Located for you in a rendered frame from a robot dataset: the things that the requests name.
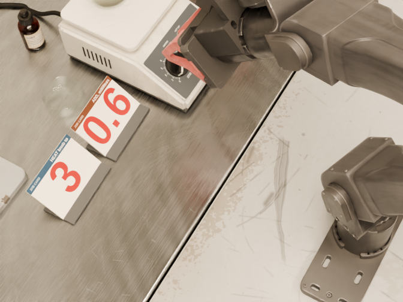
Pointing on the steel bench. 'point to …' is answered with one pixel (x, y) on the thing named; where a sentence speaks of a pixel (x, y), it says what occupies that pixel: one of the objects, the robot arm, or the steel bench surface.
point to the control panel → (186, 81)
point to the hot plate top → (117, 20)
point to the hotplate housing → (130, 58)
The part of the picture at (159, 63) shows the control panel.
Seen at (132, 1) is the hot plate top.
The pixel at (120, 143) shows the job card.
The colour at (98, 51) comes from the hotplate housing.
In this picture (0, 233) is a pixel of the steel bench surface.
